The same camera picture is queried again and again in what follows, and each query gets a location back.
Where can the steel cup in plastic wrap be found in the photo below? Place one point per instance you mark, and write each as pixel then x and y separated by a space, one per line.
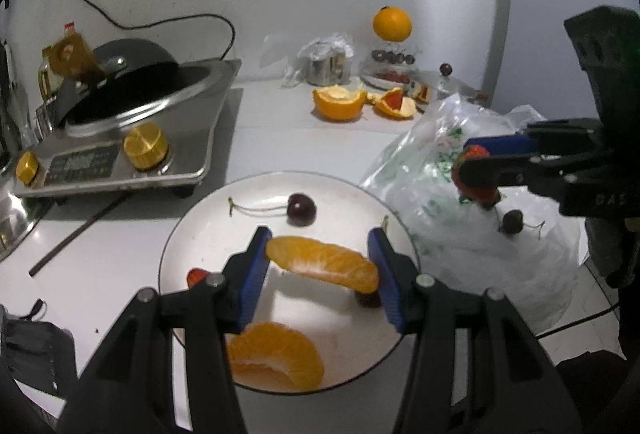
pixel 325 62

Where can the red strawberry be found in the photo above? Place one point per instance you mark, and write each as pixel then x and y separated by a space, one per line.
pixel 480 196
pixel 196 276

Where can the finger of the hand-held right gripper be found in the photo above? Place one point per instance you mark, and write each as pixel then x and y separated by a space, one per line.
pixel 490 172
pixel 500 144

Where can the clear fruit container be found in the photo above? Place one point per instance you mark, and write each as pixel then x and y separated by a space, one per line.
pixel 390 64

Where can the small orange peel piece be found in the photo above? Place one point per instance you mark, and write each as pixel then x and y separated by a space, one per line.
pixel 421 92

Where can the white plate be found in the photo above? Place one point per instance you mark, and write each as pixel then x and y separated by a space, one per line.
pixel 340 324

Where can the steel induction cooker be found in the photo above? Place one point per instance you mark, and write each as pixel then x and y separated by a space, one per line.
pixel 200 134

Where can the dark thin stick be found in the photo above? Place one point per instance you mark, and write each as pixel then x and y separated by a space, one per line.
pixel 75 236

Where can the peeled orange segment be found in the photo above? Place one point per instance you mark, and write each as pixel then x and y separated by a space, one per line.
pixel 325 261
pixel 275 356

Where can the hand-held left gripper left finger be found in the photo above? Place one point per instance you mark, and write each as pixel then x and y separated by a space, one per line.
pixel 255 279

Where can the clear plastic bag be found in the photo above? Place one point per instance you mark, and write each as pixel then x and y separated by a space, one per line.
pixel 475 264

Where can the whole orange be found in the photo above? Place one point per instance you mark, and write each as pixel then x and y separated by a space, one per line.
pixel 392 24

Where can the cupped orange peel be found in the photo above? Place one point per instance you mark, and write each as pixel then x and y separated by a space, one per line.
pixel 337 107

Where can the small steel pot with lid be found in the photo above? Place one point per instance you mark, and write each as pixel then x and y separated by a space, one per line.
pixel 450 87

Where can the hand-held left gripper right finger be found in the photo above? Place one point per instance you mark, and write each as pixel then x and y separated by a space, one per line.
pixel 392 284

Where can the orange peel with red piece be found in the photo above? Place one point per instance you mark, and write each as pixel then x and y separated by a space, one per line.
pixel 395 104

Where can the domed steel pot lid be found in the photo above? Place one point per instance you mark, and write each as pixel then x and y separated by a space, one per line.
pixel 15 219

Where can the black wok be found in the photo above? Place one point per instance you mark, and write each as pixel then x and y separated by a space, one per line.
pixel 130 59

